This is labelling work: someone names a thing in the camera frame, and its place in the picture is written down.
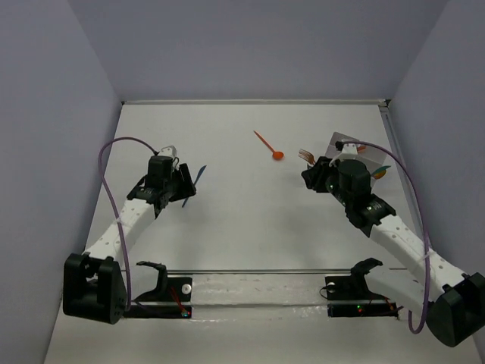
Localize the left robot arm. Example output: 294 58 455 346
62 155 196 325

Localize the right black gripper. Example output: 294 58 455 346
300 155 352 207

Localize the blue plastic knife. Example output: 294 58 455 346
181 165 207 208

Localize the copper metal spoon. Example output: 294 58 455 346
373 171 386 180

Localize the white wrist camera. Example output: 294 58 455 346
159 145 177 158
334 140 358 160

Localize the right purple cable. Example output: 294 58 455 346
335 140 431 334

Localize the copper metal fork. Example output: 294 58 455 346
298 149 315 165

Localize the orange plastic spoon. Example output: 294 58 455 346
253 130 284 161

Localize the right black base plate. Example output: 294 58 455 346
319 258 402 318

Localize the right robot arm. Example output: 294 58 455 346
301 156 484 347

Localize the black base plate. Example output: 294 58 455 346
123 261 192 319
319 258 402 318

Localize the purple cable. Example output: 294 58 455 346
335 140 431 334
98 136 160 308

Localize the white divided container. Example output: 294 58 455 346
325 132 388 186

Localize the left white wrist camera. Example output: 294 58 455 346
159 145 177 158

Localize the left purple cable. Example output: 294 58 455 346
98 136 160 308

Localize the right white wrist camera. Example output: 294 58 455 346
334 140 358 160

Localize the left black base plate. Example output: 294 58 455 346
123 261 192 319

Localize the teal plastic knife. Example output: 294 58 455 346
371 165 390 177

